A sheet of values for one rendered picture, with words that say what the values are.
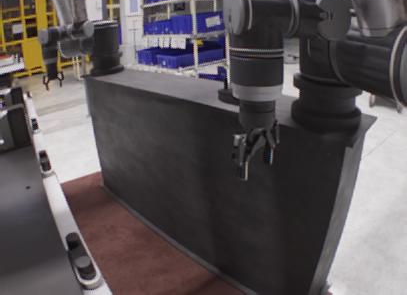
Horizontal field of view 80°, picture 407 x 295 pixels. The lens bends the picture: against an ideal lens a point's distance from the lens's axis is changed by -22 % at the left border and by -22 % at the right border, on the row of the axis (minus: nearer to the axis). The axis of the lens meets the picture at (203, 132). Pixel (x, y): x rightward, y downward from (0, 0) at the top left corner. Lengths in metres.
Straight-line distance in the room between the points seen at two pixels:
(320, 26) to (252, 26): 0.15
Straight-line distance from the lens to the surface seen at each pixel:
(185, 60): 2.91
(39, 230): 0.60
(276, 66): 0.55
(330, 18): 0.62
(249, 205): 1.16
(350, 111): 0.92
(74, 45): 2.08
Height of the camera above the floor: 1.21
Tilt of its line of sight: 22 degrees down
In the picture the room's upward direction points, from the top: 3 degrees counter-clockwise
